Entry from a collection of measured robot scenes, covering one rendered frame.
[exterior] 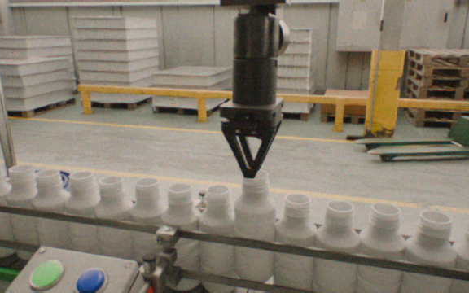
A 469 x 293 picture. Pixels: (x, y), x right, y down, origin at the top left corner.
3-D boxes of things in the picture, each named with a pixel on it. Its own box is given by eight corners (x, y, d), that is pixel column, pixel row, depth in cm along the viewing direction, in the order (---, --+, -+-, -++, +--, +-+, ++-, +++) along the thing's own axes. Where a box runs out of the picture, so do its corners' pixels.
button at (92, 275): (110, 276, 46) (107, 269, 45) (97, 299, 43) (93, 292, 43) (88, 273, 46) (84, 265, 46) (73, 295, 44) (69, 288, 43)
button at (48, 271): (67, 268, 47) (63, 261, 46) (51, 290, 45) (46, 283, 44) (46, 264, 48) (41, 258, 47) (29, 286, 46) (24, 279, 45)
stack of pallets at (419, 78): (400, 109, 663) (408, 48, 632) (471, 112, 636) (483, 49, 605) (411, 127, 547) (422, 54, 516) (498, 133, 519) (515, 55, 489)
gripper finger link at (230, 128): (280, 169, 54) (283, 103, 52) (271, 186, 48) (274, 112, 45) (234, 164, 56) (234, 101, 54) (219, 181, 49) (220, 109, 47)
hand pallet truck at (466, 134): (468, 144, 468) (487, 45, 433) (501, 159, 417) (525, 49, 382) (352, 147, 456) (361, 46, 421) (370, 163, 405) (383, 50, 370)
